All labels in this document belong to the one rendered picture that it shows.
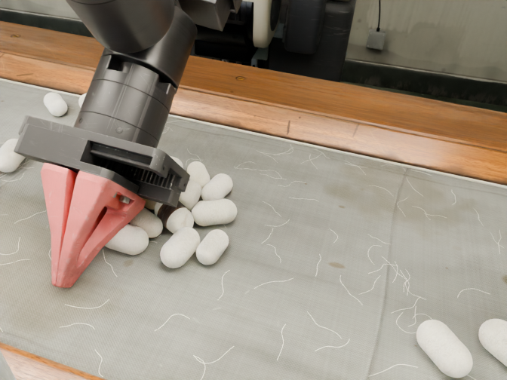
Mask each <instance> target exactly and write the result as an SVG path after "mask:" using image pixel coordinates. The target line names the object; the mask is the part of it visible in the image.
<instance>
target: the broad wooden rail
mask: <svg viewBox="0 0 507 380"><path fill-rule="evenodd" d="M103 50H104V46H102V45H101V44H100V43H99V42H98V41H97V40H96V39H95V38H92V37H87V36H83V35H75V34H70V33H66V32H58V31H54V30H49V29H42V28H37V27H33V26H25V25H20V24H16V23H9V22H4V21H0V78H2V79H6V80H10V81H16V82H20V83H24V84H31V85H35V86H38V87H45V88H48V89H52V90H59V91H62V92H67V93H73V94H77V95H83V94H85V93H87V92H88V88H89V86H90V84H91V81H92V78H93V76H94V73H95V71H96V68H97V65H98V63H99V61H100V58H101V55H102V53H103ZM169 115H176V116H180V117H184V118H191V119H194V120H198V121H204V122H208V123H212V124H218V125H223V126H227V127H233V128H237V129H240V130H247V131H250V132H254V133H261V134H265V135H269V136H275V137H279V138H283V139H289V140H293V141H297V142H301V143H308V144H311V145H315V146H322V147H325V148H329V149H336V150H340V151H344V152H350V153H354V154H358V155H364V156H368V157H372V158H378V159H382V160H386V161H393V162H396V163H400V164H406V165H410V166H414V167H421V168H425V169H429V170H435V171H439V172H442V173H449V174H453V175H457V176H464V177H467V178H471V179H477V180H481V181H485V182H491V183H496V184H500V185H506V186H507V113H505V112H498V111H493V110H489V109H481V108H477V107H472V106H464V105H460V104H455V103H448V102H444V101H439V100H431V99H427V98H422V97H415V96H411V95H406V94H402V93H394V92H389V91H385V90H377V89H373V88H369V87H361V86H356V85H352V84H344V83H339V82H335V81H328V80H323V79H319V78H311V77H306V76H302V75H295V74H290V73H286V72H278V71H273V70H269V69H261V68H257V67H252V66H245V65H241V64H236V63H228V62H224V61H219V60H212V59H208V58H203V57H195V56H191V55H189V58H188V61H187V64H186V67H185V69H184V72H183V76H182V78H181V80H180V84H179V87H178V89H177V92H176V94H175V95H174V99H173V102H172V106H171V110H170V112H169Z"/></svg>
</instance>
